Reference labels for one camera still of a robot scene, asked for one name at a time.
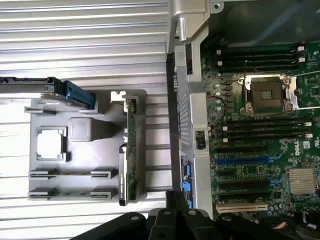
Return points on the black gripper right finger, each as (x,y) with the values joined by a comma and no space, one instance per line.
(197,225)

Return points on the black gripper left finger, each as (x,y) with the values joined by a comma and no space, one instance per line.
(160,225)

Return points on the black RAM slot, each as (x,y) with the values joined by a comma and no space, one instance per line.
(257,67)
(267,134)
(265,140)
(265,127)
(267,121)
(260,60)
(257,54)
(260,49)

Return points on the blue plastic case latch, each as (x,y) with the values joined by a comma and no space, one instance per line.
(187,182)

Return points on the white expansion slot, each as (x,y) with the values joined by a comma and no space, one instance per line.
(241,208)

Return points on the long black expansion slot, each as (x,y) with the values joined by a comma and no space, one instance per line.
(245,194)
(243,183)

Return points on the short black expansion slot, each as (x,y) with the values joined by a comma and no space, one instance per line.
(226,172)

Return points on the blue expansion slot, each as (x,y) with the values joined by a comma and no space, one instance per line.
(241,160)

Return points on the green graphics card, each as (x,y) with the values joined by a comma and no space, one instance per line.
(131,150)

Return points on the grey plastic parts rack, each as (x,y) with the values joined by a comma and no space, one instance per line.
(82,155)

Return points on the green Dell motherboard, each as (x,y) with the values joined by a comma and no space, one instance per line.
(282,155)

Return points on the silver finned heatsink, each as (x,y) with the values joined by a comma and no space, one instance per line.
(303,181)

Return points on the silver PC case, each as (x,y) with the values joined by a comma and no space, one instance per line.
(197,100)

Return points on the silver CPU chip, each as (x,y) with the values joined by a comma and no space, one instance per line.
(49,144)

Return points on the metal CPU socket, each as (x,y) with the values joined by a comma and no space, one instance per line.
(267,95)

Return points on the thin metal locking lever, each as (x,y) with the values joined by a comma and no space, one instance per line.
(308,72)
(310,108)

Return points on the black disk with blue caddy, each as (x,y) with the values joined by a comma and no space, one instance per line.
(30,86)

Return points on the black case intrusion switch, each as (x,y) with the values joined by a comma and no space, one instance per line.
(201,140)

